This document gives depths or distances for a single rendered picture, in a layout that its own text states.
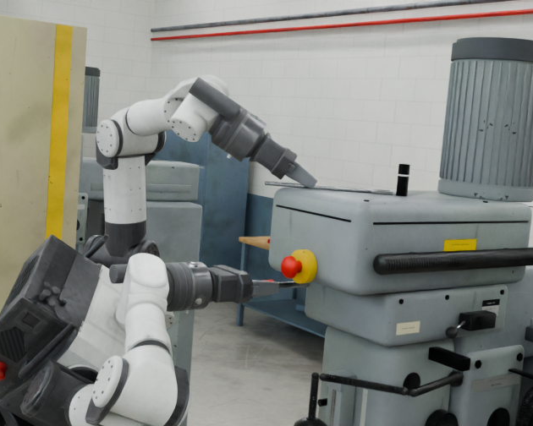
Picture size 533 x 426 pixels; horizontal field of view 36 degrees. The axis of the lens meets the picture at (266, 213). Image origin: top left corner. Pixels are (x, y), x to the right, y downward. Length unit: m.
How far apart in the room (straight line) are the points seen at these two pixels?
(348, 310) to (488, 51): 0.58
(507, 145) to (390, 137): 5.92
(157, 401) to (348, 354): 0.49
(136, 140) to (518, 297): 0.84
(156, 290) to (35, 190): 1.71
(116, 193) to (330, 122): 6.54
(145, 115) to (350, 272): 0.55
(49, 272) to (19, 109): 1.45
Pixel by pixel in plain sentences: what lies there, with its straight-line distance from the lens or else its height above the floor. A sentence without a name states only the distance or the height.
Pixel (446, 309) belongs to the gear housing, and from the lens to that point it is 1.56.
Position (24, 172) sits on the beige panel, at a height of 1.77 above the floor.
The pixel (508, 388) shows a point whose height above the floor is 1.51.
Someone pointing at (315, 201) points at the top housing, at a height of 1.88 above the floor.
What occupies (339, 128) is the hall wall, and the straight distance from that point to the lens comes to 8.10.
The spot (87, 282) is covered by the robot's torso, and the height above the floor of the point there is 1.67.
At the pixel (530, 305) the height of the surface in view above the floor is 1.68.
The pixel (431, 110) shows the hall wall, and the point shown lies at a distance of 7.26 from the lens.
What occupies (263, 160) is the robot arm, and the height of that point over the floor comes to 1.94.
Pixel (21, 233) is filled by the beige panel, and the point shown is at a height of 1.55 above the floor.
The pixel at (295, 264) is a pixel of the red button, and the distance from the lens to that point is 1.42.
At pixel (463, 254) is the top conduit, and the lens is 1.50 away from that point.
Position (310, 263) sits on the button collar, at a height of 1.77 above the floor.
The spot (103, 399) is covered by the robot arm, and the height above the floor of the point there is 1.60.
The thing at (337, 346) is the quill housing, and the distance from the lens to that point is 1.61.
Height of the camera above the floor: 2.01
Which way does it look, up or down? 6 degrees down
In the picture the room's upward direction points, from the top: 5 degrees clockwise
